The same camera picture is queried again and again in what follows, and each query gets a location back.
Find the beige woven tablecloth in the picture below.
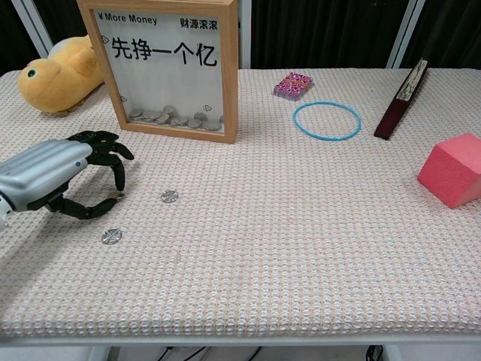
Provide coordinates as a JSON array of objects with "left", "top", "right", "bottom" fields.
[{"left": 0, "top": 67, "right": 481, "bottom": 339}]

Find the dark red folded fan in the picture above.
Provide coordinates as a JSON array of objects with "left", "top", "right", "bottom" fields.
[{"left": 374, "top": 57, "right": 430, "bottom": 141}]

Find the black pleated curtain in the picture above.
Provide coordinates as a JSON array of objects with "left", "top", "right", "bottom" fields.
[
  {"left": 250, "top": 0, "right": 413, "bottom": 70},
  {"left": 28, "top": 0, "right": 91, "bottom": 57},
  {"left": 0, "top": 0, "right": 42, "bottom": 75},
  {"left": 400, "top": 0, "right": 481, "bottom": 70}
]

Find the yellow plush toy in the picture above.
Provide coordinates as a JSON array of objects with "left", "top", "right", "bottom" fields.
[{"left": 17, "top": 34, "right": 106, "bottom": 115}]

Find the wooden frame coin box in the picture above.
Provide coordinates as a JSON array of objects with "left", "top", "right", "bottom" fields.
[{"left": 76, "top": 0, "right": 240, "bottom": 145}]

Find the pink patterned card deck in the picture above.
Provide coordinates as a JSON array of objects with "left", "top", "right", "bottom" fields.
[{"left": 273, "top": 73, "right": 315, "bottom": 103}]

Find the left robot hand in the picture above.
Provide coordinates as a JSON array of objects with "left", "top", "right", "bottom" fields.
[{"left": 0, "top": 130, "right": 135, "bottom": 220}]

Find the white metal frame post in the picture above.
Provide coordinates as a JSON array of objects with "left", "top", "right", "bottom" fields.
[
  {"left": 237, "top": 0, "right": 252, "bottom": 70},
  {"left": 14, "top": 0, "right": 52, "bottom": 58},
  {"left": 386, "top": 0, "right": 429, "bottom": 69}
]

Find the blue ring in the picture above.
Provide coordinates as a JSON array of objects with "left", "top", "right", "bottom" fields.
[{"left": 292, "top": 100, "right": 362, "bottom": 142}]

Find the red foam block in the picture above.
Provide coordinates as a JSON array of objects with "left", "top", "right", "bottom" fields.
[{"left": 417, "top": 132, "right": 481, "bottom": 209}]

